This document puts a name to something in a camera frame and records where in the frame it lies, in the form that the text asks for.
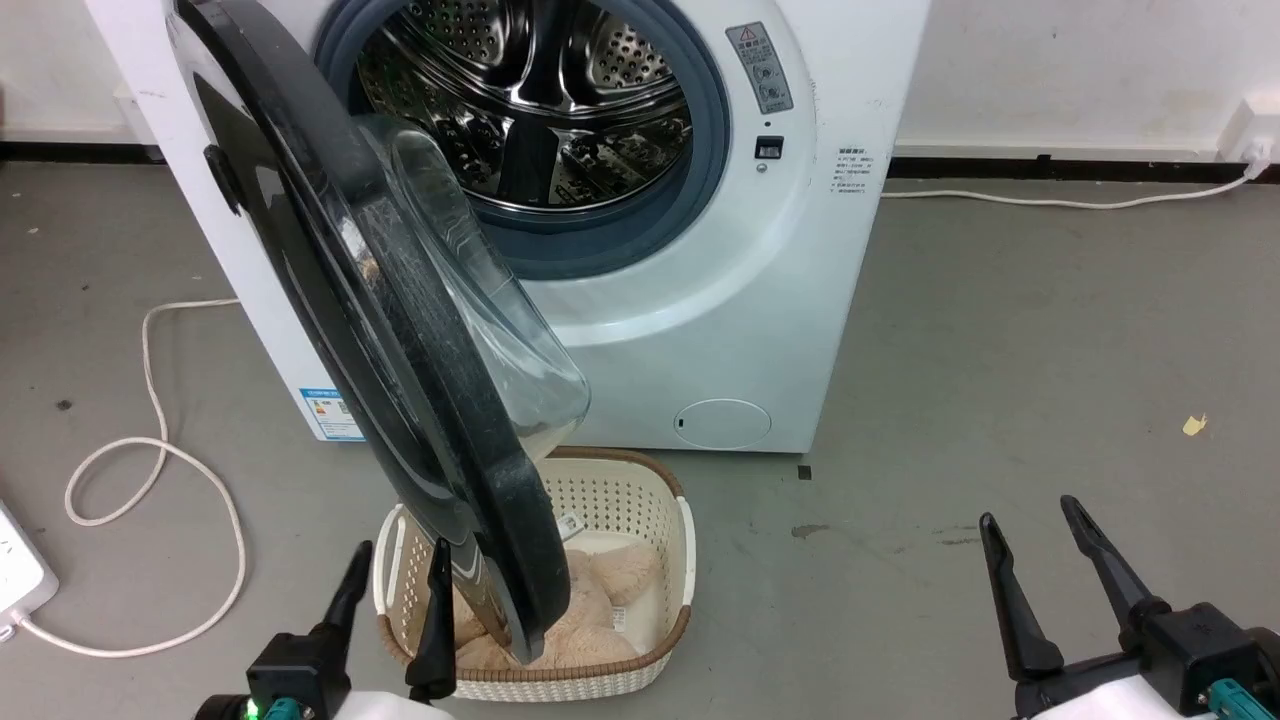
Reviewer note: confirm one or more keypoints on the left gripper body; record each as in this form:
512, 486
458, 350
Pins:
295, 675

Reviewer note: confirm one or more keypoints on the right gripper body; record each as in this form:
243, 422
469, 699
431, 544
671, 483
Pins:
1200, 660

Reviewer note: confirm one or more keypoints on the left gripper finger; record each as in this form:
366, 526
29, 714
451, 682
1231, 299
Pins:
348, 595
435, 640

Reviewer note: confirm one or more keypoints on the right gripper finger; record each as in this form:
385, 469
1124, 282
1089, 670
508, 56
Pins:
1020, 610
1105, 555

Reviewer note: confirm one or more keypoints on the black round washing machine door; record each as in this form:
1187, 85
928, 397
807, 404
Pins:
330, 250

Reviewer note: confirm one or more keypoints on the white front-load washing machine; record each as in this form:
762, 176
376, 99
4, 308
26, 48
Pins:
760, 290

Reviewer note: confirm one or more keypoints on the grey rubber door gasket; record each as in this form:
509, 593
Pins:
700, 190

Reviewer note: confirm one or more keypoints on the black door latch socket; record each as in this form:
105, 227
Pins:
769, 148

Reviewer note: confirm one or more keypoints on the yellow paper scrap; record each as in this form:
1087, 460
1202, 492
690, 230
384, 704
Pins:
1195, 425

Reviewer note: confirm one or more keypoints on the pink plush toy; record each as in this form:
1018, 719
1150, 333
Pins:
600, 600

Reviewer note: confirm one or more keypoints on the blue energy label sticker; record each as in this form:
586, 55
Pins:
328, 415

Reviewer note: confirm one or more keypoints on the cream plastic laundry basket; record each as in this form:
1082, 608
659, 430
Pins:
640, 510

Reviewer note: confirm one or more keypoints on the white power strip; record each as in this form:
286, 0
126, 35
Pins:
18, 570

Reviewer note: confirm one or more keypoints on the round white filter cover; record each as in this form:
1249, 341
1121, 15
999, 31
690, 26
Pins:
722, 424

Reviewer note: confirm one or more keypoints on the small printed text label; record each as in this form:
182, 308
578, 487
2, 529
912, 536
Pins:
855, 172

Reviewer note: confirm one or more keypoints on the steel perforated washer drum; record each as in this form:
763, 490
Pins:
560, 90

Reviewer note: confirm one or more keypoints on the grey warning sticker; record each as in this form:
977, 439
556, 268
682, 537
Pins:
760, 68

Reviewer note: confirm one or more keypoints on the white wall socket box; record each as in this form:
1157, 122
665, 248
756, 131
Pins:
1250, 130

